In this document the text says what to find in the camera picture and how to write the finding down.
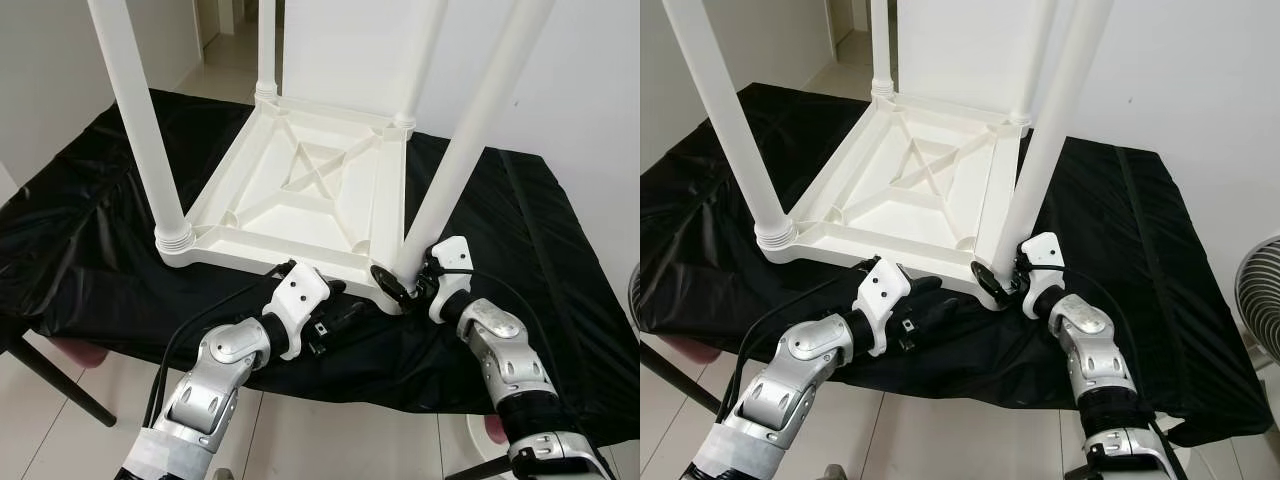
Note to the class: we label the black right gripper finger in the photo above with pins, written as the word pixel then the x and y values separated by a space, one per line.
pixel 985 275
pixel 385 278

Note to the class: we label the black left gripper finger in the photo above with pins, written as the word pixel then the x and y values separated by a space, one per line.
pixel 352 315
pixel 925 284
pixel 942 310
pixel 336 287

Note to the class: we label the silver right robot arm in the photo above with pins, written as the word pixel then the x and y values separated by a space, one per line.
pixel 500 350
pixel 1090 345

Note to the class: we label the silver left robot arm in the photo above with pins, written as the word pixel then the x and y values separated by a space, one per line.
pixel 810 350
pixel 220 360

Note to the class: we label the black table cloth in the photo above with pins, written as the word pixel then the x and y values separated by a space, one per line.
pixel 1170 330
pixel 560 330

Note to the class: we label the robot left leg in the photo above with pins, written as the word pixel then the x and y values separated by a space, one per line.
pixel 835 473

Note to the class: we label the black metal table leg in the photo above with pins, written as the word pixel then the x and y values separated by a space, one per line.
pixel 70 390
pixel 480 468
pixel 690 385

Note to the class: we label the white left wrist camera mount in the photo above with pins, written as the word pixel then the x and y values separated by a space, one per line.
pixel 300 295
pixel 885 288

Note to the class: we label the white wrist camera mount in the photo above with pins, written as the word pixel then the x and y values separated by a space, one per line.
pixel 1045 250
pixel 300 295
pixel 452 255
pixel 885 288

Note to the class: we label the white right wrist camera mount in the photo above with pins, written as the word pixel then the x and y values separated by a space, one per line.
pixel 1045 250
pixel 452 255

